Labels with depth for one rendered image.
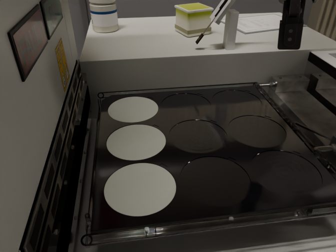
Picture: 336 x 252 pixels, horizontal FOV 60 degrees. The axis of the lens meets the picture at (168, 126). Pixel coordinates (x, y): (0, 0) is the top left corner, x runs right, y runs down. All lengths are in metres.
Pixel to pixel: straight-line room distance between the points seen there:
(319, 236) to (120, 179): 0.31
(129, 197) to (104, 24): 0.54
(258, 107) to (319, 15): 1.97
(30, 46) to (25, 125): 0.09
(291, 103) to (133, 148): 0.38
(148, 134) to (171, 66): 0.21
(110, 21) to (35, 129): 0.54
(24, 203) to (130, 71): 0.43
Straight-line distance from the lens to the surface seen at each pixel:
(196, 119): 0.55
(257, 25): 0.92
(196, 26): 0.79
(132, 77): 0.67
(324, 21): 2.59
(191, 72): 0.69
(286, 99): 0.71
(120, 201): 0.40
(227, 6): 0.68
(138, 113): 0.57
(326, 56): 0.77
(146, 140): 0.50
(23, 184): 0.30
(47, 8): 0.45
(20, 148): 0.30
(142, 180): 0.43
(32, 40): 0.36
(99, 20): 0.83
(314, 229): 0.52
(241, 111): 0.60
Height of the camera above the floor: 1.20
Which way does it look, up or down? 34 degrees down
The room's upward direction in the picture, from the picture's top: straight up
